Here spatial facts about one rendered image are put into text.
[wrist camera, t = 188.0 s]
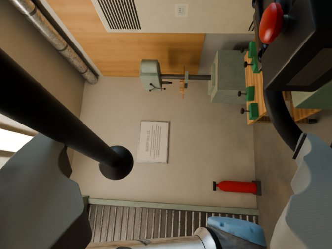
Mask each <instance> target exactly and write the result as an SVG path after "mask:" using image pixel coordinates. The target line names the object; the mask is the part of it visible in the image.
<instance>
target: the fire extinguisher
mask: <svg viewBox="0 0 332 249"><path fill-rule="evenodd" d="M216 187H219V188H220V190H223V191H226V192H242V193H252V194H254V195H258V196H262V192H261V181H252V182H240V181H221V182H220V183H219V184H217V183H216V182H215V181H214V182H213V190H214V191H216Z"/></svg>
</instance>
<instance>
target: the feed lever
mask: <svg viewBox="0 0 332 249"><path fill-rule="evenodd" d="M0 114H2V115H4V116H6V117H8V118H10V119H12V120H14V121H16V122H18V123H20V124H22V125H24V126H27V127H29V128H31V129H33V130H35V131H37V132H39V133H41V134H43V135H45V136H47V137H49V138H51V139H53V140H55V141H57V142H61V143H64V145H65V146H67V147H69V148H71V149H73V150H75V151H77V152H79V153H82V154H84V155H86V156H88V157H90V158H92V159H94V160H96V161H98V166H99V170H100V172H101V173H102V175H103V176H104V177H106V178H108V179H110V180H121V179H124V178H125V177H127V176H128V175H129V174H130V173H131V171H132V169H133V165H134V159H133V156H132V153H131V152H130V151H129V150H128V149H127V148H125V147H123V146H119V145H115V146H111V147H109V146H108V145H107V144H106V143H105V142H104V141H103V140H102V139H101V138H99V137H98V136H97V135H96V134H95V133H94V132H93V131H92V130H91V129H89V128H88V127H87V126H86V125H85V124H84V123H83V122H82V121H81V120H80V119H78V118H77V117H76V116H75V115H74V114H73V113H72V112H71V111H70V110H68V109H67V108H66V107H65V106H64V105H63V104H62V103H61V102H60V101H59V100H57V99H56V98H55V97H54V96H53V95H52V94H51V93H50V92H49V91H47V90H46V89H45V88H44V87H43V86H42V85H41V84H40V83H39V82H38V81H36V80H35V79H34V78H33V77H32V76H31V75H30V74H29V73H28V72H26V71H25V70H24V69H23V68H22V67H21V66H20V65H19V64H18V63H17V62H15V61H14V60H13V59H12V58H11V57H10V56H9V55H8V54H7V53H5V52H4V51H3V50H2V49H1V48H0Z"/></svg>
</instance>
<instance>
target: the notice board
mask: <svg viewBox="0 0 332 249"><path fill-rule="evenodd" d="M169 125H170V122H167V121H143V120H140V130H139V140H138V151H137V162H143V163H161V164H167V163H168V144H169Z"/></svg>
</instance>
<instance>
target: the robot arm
mask: <svg viewBox="0 0 332 249"><path fill-rule="evenodd" d="M67 148H68V147H67V146H65V145H64V143H61V142H57V141H55V140H53V139H51V138H49V137H47V136H45V135H43V134H41V133H38V134H37V135H35V136H34V137H33V138H32V139H30V140H29V141H28V142H27V143H26V144H24V145H23V146H22V147H21V148H20V149H19V150H18V151H17V152H16V153H14V155H13V156H12V157H11V158H10V159H9V160H8V161H7V162H6V163H5V164H4V165H3V166H2V168H1V169H0V249H267V245H266V241H265V235H264V231H263V229H262V228H261V227H260V226H259V225H257V224H255V223H252V222H249V221H245V220H240V219H235V218H228V217H218V216H213V217H209V218H208V220H207V227H199V228H198V229H197V230H196V231H195V233H194V234H193V236H184V237H169V238H154V239H139V240H125V241H110V242H95V243H90V241H91V239H92V230H91V226H90V223H89V219H88V216H87V212H86V209H85V205H84V202H83V198H82V194H81V191H80V188H79V185H78V183H77V182H75V181H73V180H71V179H69V178H70V176H71V174H72V169H71V165H70V162H69V158H68V155H67ZM293 159H295V161H296V163H297V165H298V169H297V171H296V173H295V175H294V177H293V179H292V181H291V186H292V188H293V191H294V193H295V194H293V195H292V196H291V197H290V199H289V201H288V203H287V205H286V207H285V208H284V210H283V212H282V214H281V216H280V218H279V220H278V222H277V224H276V226H275V229H274V233H273V236H272V239H271V243H270V249H332V148H331V147H330V146H328V145H327V144H326V143H325V142H324V141H323V140H321V139H320V138H319V137H318V136H316V135H315V134H311V133H302V134H301V136H300V138H299V140H298V143H297V146H296V149H295V152H294V155H293Z"/></svg>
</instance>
